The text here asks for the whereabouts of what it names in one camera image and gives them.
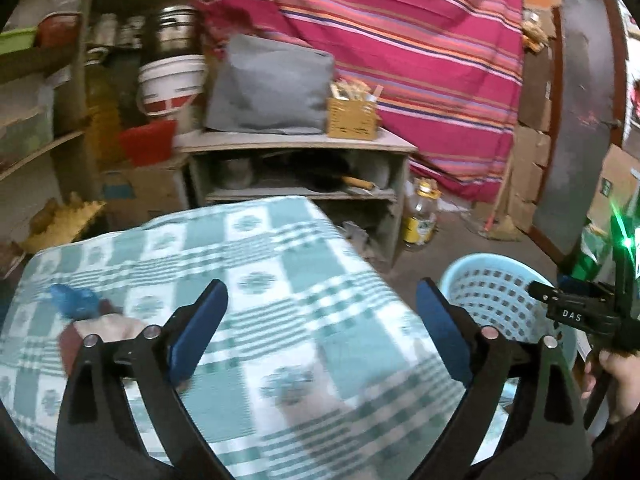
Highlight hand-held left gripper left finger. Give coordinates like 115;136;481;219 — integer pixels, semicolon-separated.
55;279;236;480

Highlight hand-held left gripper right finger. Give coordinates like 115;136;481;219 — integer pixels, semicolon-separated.
410;278;593;480

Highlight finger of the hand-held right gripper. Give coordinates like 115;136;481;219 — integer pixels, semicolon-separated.
528;280;565;307

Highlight light blue plastic basket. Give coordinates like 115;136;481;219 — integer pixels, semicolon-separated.
440;253;593;431

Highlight beige paper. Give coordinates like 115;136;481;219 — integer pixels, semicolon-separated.
75;316;148;343

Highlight dark maroon packet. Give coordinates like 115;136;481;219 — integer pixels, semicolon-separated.
59;322;83;377

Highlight person's right hand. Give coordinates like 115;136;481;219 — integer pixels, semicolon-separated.
584;349;640;427

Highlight green packet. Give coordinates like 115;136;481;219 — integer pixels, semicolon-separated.
575;225;621;283

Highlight straw broom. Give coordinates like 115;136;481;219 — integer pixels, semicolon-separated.
480;195;521;242

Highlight green checked tablecloth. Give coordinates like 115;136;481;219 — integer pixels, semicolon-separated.
0;195;466;476

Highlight small oil bottle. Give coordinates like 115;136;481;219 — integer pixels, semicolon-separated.
402;180;441;251

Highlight brown cardboard box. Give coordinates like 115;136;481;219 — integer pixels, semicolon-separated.
100;160;188;231

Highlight yellow egg tray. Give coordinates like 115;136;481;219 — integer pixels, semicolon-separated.
22;192;108;253

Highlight red plastic bowl basket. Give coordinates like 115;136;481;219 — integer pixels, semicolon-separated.
117;120;178;167

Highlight small wooden cabinet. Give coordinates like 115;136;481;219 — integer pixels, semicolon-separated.
175;127;418;266

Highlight yellow utensil holder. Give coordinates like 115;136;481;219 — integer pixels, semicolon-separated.
326;97;379;139

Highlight large yellow oil jug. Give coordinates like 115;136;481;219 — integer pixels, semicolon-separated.
85;50;123;161

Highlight white plastic bucket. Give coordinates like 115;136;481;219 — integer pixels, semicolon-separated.
136;55;207;118

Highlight yellow dried bunch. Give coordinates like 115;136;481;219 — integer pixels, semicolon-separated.
520;17;551;53

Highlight bundle of wooden utensils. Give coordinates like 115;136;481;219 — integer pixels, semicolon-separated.
332;79;385;103

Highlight grey cushion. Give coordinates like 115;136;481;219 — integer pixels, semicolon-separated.
204;34;336;136

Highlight red striped cloth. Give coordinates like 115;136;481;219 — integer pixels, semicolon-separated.
192;0;526;201

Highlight steel cooking pot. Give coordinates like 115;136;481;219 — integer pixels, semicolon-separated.
147;5;198;58

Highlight wooden shelf unit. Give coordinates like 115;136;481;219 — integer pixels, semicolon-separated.
0;0;201;221

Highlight small red plastic basket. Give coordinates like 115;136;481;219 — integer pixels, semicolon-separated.
37;14;81;48

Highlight green plastic tray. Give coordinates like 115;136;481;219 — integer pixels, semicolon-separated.
0;27;38;53

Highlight cardboard sheets on wall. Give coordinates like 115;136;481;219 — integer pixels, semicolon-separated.
500;0;561;231

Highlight pan with wooden handle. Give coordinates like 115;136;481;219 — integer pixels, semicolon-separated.
280;157;376;196

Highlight dark board with wooden frame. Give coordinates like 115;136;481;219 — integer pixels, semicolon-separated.
530;0;631;261

